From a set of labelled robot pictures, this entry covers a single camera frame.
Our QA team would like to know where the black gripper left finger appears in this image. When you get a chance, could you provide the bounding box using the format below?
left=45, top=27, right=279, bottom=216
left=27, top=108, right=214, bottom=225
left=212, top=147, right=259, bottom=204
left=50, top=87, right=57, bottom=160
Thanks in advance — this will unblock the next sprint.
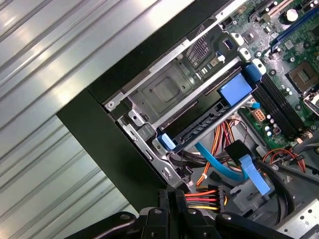
left=71, top=188, right=174, bottom=239

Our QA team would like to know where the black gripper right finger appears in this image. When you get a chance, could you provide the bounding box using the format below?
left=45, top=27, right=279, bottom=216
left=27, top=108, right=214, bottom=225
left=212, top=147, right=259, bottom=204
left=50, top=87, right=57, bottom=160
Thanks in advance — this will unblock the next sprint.
left=174, top=189, right=284, bottom=239

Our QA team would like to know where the red yellow power wire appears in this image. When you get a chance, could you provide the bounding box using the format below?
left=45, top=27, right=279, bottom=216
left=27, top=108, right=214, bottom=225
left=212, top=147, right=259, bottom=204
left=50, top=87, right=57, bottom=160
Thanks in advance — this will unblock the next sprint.
left=183, top=187, right=229, bottom=214

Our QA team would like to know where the hard disk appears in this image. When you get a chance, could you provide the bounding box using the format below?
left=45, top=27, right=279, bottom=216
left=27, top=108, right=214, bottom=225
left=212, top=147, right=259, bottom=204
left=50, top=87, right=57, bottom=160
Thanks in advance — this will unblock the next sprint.
left=152, top=63, right=264, bottom=153

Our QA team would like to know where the grey metal disk bay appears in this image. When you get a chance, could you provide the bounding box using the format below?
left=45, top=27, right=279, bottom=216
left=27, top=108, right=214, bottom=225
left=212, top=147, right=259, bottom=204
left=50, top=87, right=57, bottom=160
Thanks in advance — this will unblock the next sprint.
left=103, top=29, right=265, bottom=190

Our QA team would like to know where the black open PC case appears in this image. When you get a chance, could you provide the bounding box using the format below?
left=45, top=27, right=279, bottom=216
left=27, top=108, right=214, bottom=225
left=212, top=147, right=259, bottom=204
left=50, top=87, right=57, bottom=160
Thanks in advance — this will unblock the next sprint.
left=56, top=0, right=319, bottom=239

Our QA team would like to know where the grey metal drive cage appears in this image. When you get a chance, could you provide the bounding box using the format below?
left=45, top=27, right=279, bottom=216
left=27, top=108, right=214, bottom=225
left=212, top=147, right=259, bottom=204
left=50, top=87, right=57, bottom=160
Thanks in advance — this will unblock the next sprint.
left=229, top=174, right=319, bottom=239

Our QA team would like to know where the black RAM slot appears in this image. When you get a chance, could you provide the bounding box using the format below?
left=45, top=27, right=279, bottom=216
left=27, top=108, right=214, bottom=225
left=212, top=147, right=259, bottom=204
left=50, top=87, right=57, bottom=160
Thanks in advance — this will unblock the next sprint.
left=266, top=72, right=309, bottom=132
left=256, top=84, right=299, bottom=141
left=263, top=76, right=306, bottom=135
left=260, top=80, right=303, bottom=138

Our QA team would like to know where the metal socket cover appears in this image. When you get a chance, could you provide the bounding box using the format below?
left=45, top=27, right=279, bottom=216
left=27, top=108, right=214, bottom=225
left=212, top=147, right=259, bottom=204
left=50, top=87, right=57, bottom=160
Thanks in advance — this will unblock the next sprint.
left=303, top=89, right=319, bottom=113

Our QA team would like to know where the CPU socket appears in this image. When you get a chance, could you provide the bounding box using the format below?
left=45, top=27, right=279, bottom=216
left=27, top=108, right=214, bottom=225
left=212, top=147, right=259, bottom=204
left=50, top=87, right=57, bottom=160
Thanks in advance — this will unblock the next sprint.
left=288, top=61, right=319, bottom=93

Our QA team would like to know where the green motherboard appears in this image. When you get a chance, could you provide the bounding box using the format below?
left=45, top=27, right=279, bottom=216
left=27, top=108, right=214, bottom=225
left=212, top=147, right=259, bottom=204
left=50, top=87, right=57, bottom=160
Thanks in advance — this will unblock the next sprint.
left=219, top=0, right=319, bottom=150

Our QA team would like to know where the blue expansion slot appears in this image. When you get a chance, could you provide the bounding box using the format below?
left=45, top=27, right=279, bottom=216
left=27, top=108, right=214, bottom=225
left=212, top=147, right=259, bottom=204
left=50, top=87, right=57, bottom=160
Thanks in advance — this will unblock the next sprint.
left=270, top=9, right=319, bottom=53

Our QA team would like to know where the beige expansion slot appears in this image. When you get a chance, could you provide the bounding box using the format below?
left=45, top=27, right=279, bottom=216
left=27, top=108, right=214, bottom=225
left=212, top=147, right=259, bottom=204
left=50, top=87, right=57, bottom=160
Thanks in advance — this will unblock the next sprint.
left=264, top=0, right=290, bottom=19

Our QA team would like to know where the blue flat data wire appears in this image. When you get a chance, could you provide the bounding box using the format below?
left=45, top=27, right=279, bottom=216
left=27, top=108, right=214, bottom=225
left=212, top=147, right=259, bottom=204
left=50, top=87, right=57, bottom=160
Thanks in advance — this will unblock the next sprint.
left=194, top=139, right=272, bottom=195

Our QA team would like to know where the orange wire bundle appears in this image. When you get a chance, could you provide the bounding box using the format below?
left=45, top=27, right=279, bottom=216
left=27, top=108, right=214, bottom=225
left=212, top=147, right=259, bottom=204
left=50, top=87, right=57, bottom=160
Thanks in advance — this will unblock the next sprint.
left=195, top=120, right=240, bottom=187

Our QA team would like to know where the thick black cable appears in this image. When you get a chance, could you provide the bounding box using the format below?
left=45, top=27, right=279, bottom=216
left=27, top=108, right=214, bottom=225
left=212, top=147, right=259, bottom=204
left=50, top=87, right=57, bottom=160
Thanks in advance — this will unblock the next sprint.
left=255, top=143, right=319, bottom=222

